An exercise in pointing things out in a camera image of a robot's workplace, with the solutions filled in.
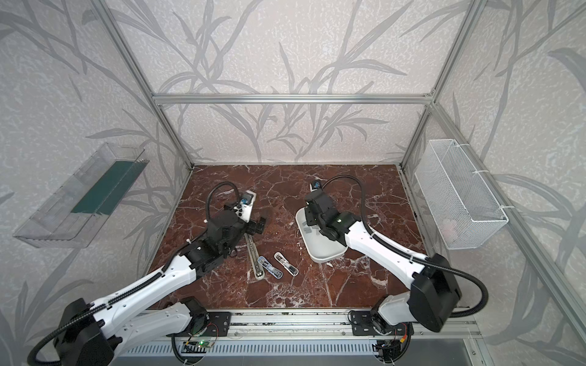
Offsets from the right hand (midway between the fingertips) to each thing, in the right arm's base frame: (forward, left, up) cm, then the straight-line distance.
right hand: (315, 199), depth 83 cm
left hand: (-3, +20, +5) cm, 21 cm away
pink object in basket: (-14, -43, +1) cm, 45 cm away
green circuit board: (-43, +35, -18) cm, 58 cm away
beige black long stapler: (-20, +22, -17) cm, 34 cm away
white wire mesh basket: (-15, -39, +16) cm, 45 cm away
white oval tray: (-12, -2, -17) cm, 21 cm away
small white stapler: (-18, +11, -18) cm, 28 cm away
